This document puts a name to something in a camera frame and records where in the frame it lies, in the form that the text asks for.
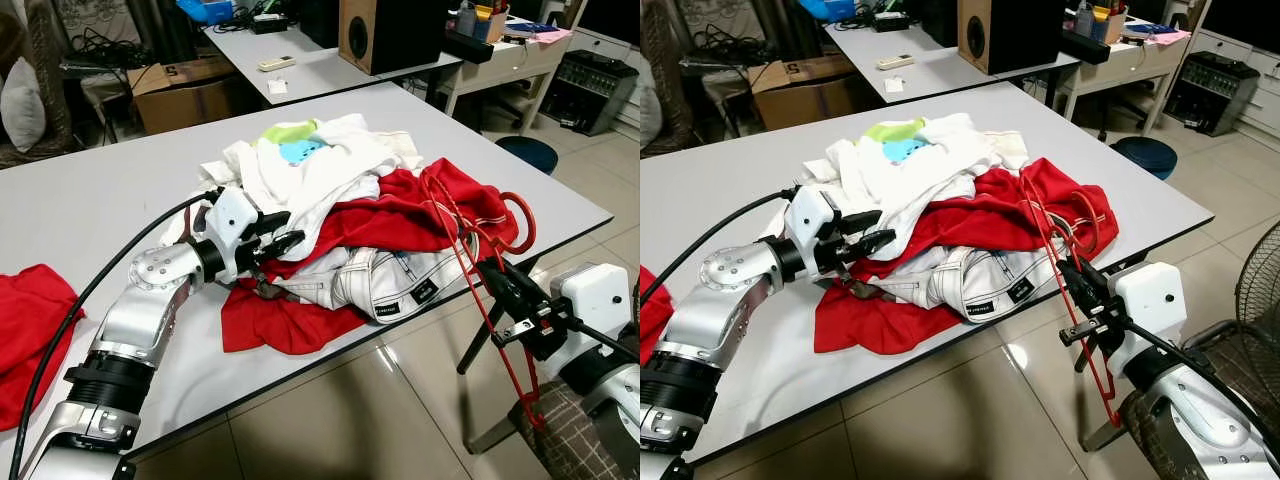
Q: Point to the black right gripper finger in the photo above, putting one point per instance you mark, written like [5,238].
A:
[1080,290]
[1092,278]
[512,282]
[498,292]

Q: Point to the red clothes hanger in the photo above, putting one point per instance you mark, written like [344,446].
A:
[533,225]
[1100,385]

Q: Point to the white shirt cartoon print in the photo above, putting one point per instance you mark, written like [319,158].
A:
[330,170]
[930,170]

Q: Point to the red garment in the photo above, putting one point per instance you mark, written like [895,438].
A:
[1000,215]
[400,215]

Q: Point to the red cloth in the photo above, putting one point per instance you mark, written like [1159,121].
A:
[30,320]
[650,310]

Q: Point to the brown plaid cloth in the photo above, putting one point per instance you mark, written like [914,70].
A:
[1155,440]
[560,440]

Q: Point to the blue round stool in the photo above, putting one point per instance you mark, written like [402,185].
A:
[528,155]
[1145,158]

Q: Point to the grey table black legs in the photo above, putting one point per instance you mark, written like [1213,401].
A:
[720,200]
[100,200]

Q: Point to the small white box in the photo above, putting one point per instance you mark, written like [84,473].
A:
[893,85]
[278,87]

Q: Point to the open cardboard box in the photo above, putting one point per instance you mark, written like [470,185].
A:
[185,100]
[800,100]

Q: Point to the white remote control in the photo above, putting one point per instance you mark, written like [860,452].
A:
[896,61]
[277,63]

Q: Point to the black floor fan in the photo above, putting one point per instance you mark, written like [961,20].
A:
[1262,280]

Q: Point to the black power strip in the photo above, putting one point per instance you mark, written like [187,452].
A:
[890,21]
[270,22]

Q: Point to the black audio mixer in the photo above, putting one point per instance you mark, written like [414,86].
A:
[1212,90]
[590,90]

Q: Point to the white desk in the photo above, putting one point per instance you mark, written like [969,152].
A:
[520,65]
[1140,65]

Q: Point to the grey pillow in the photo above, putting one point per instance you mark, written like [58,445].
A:
[20,105]
[649,110]

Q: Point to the black wooden speaker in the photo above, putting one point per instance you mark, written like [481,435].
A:
[400,35]
[1020,35]

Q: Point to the long black box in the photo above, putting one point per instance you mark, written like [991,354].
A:
[468,46]
[1086,46]

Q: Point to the brown wicker chair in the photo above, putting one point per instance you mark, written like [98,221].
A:
[55,60]
[672,60]

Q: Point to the pink paper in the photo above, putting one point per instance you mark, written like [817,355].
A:
[1170,36]
[550,35]

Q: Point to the pen holder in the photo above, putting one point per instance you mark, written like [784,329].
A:
[485,22]
[1102,22]

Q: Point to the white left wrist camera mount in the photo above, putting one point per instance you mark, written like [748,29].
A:
[810,225]
[230,225]

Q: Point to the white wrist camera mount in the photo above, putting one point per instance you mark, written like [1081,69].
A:
[1150,310]
[595,300]
[230,225]
[810,225]

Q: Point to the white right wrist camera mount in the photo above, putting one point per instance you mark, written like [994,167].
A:
[595,300]
[1150,310]

